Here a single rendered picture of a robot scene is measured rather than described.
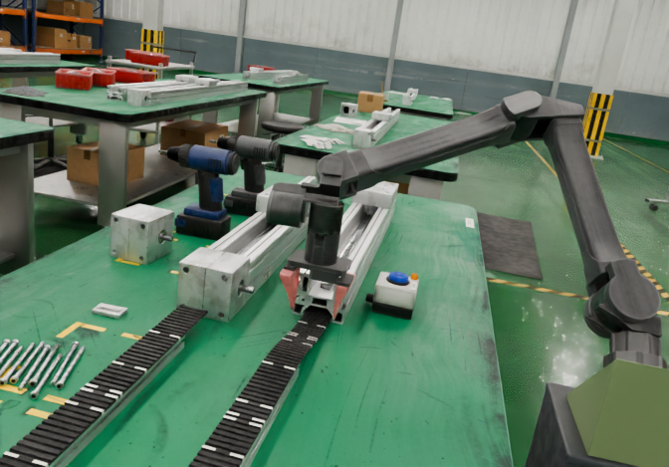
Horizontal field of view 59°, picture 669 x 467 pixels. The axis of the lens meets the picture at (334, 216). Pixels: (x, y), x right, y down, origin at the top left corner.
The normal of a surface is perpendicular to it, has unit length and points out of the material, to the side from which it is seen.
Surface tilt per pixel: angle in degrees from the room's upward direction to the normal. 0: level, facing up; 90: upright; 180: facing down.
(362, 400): 0
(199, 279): 90
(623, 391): 90
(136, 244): 90
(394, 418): 0
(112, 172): 90
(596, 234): 47
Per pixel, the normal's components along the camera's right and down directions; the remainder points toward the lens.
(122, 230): -0.28, 0.23
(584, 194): -0.04, -0.47
